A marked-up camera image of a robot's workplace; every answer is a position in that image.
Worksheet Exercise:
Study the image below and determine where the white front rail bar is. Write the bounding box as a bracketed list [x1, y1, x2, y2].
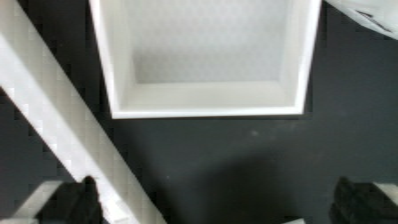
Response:
[0, 0, 167, 224]

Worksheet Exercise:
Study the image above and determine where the white drawer with knob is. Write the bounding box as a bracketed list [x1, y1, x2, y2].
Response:
[325, 0, 398, 40]

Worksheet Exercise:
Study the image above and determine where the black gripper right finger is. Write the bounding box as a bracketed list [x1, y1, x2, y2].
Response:
[330, 177, 398, 224]

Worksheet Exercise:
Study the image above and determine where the white drawer tray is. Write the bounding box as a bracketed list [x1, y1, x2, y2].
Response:
[88, 0, 321, 119]

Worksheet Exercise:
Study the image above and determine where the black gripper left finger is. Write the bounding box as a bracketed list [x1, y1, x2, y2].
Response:
[51, 176, 103, 224]

